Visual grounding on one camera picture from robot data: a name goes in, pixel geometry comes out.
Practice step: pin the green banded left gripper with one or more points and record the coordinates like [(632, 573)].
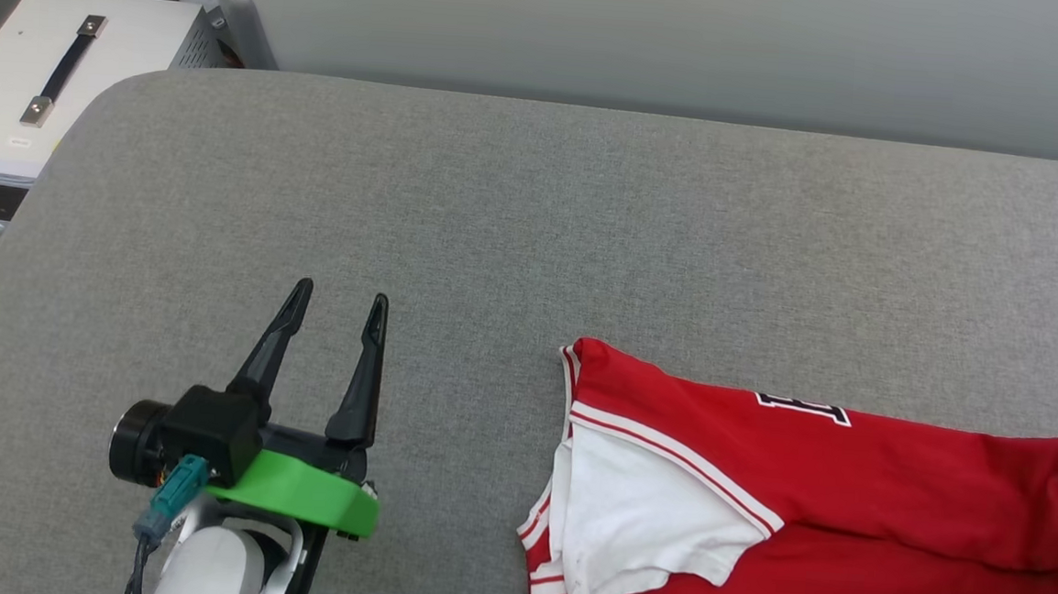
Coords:
[(306, 495)]

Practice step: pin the red white basketball jersey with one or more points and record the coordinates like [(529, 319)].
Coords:
[(846, 518)]

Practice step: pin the white metal equipment box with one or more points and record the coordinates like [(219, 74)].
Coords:
[(74, 76)]

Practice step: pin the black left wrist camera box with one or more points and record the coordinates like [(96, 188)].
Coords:
[(213, 434)]

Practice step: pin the grey metal post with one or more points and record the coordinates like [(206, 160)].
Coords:
[(239, 13)]

